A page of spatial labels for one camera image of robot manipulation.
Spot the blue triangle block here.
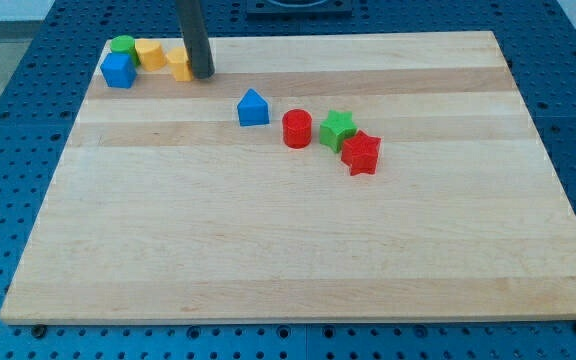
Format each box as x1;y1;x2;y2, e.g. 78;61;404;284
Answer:
237;88;270;127

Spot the yellow hexagon block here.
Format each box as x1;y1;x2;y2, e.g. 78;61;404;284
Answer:
166;47;194;82

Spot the red cylinder block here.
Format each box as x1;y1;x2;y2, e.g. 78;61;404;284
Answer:
282;109;312;149

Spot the green star block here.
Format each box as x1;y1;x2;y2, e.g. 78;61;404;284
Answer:
319;110;357;153

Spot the red star block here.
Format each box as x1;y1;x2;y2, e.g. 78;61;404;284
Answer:
341;130;381;176

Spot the light wooden board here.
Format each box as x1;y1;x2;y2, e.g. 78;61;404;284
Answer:
0;31;576;325

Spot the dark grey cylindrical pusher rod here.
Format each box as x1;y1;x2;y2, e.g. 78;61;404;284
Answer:
175;0;215;80

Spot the yellow cylinder block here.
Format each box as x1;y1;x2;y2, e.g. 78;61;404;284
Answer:
135;38;167;71

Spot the blue cube block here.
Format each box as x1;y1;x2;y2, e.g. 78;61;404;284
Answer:
100;53;137;89

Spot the green cylinder block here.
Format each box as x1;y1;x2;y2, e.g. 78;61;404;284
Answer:
110;35;140;67

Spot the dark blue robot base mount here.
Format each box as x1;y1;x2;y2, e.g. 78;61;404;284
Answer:
245;0;353;18

